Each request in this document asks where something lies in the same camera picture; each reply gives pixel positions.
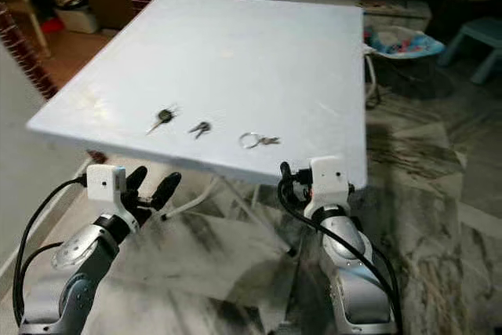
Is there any key with black head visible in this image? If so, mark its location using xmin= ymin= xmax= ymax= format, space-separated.
xmin=146 ymin=104 xmax=180 ymax=136

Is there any silver key ring with keys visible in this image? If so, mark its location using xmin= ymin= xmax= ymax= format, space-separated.
xmin=238 ymin=131 xmax=282 ymax=151

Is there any round basket with patterned lining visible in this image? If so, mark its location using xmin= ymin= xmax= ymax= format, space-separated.
xmin=363 ymin=25 xmax=446 ymax=100

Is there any pair of small keys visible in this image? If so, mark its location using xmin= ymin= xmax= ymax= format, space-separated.
xmin=188 ymin=120 xmax=213 ymax=140

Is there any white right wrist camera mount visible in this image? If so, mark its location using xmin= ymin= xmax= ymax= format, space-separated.
xmin=304 ymin=156 xmax=352 ymax=218

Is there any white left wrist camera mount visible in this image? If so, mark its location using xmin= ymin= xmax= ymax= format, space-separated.
xmin=86 ymin=164 xmax=138 ymax=230

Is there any light blue plastic stool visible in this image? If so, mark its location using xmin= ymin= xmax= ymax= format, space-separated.
xmin=438 ymin=17 xmax=502 ymax=85

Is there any white plastic container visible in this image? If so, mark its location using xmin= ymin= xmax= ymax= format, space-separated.
xmin=56 ymin=5 xmax=101 ymax=35

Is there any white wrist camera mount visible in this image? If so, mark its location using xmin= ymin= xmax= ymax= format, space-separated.
xmin=86 ymin=164 xmax=138 ymax=230
xmin=304 ymin=156 xmax=352 ymax=218

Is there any white table leg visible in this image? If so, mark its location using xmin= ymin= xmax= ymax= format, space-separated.
xmin=224 ymin=180 xmax=296 ymax=254

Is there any short black left arm cable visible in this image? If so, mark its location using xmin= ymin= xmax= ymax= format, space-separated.
xmin=20 ymin=241 xmax=64 ymax=312

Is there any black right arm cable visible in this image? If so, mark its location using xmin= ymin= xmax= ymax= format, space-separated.
xmin=278 ymin=178 xmax=405 ymax=335

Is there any red brick pillar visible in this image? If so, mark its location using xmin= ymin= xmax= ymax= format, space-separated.
xmin=0 ymin=9 xmax=111 ymax=165

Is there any long black left arm cable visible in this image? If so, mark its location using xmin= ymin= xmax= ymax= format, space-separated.
xmin=12 ymin=177 xmax=89 ymax=330

